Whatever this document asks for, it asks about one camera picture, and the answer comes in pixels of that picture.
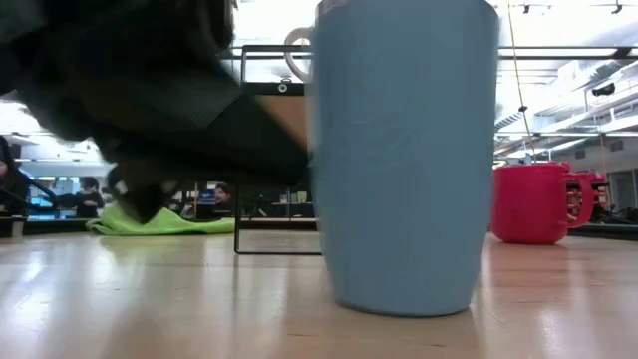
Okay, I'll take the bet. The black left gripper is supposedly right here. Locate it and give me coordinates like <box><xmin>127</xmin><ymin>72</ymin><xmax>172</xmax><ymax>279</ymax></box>
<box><xmin>0</xmin><ymin>0</ymin><xmax>311</xmax><ymax>224</ymax></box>

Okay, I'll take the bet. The purple mug with white handle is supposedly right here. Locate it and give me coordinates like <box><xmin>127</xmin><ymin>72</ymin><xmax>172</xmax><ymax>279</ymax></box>
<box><xmin>283</xmin><ymin>0</ymin><xmax>346</xmax><ymax>84</ymax></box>

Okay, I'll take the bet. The tall light blue cup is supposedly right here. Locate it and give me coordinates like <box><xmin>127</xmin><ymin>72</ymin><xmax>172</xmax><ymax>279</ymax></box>
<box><xmin>307</xmin><ymin>0</ymin><xmax>501</xmax><ymax>318</ymax></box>

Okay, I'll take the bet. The red mug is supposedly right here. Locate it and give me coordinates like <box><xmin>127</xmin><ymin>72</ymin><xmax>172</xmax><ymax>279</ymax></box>
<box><xmin>489</xmin><ymin>163</ymin><xmax>596</xmax><ymax>246</ymax></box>

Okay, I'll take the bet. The black metal shelf, wooden board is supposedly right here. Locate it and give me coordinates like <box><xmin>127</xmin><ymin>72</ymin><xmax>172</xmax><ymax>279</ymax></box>
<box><xmin>233</xmin><ymin>44</ymin><xmax>323</xmax><ymax>256</ymax></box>

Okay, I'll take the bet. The person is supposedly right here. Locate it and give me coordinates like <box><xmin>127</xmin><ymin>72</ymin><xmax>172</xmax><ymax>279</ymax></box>
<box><xmin>210</xmin><ymin>182</ymin><xmax>235</xmax><ymax>214</ymax></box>
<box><xmin>0</xmin><ymin>137</ymin><xmax>30</xmax><ymax>218</ymax></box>
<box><xmin>73</xmin><ymin>176</ymin><xmax>107</xmax><ymax>219</ymax></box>

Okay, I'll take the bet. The green cloth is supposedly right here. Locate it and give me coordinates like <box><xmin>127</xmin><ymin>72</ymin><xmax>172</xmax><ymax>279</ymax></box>
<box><xmin>85</xmin><ymin>202</ymin><xmax>236</xmax><ymax>237</ymax></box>

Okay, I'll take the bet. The black table edge rail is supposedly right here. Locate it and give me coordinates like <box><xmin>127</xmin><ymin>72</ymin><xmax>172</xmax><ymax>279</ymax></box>
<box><xmin>0</xmin><ymin>214</ymin><xmax>638</xmax><ymax>241</ymax></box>

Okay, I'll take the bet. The black curved cable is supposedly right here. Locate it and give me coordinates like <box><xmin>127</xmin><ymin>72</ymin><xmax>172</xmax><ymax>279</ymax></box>
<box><xmin>18</xmin><ymin>171</ymin><xmax>60</xmax><ymax>210</ymax></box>

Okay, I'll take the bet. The yellow hanging cable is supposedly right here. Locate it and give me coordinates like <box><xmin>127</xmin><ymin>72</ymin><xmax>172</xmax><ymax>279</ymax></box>
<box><xmin>506</xmin><ymin>0</ymin><xmax>538</xmax><ymax>164</ymax></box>

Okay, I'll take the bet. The black overhead frame bar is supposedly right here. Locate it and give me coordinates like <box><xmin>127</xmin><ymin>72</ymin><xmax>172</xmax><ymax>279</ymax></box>
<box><xmin>497</xmin><ymin>46</ymin><xmax>638</xmax><ymax>61</ymax></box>

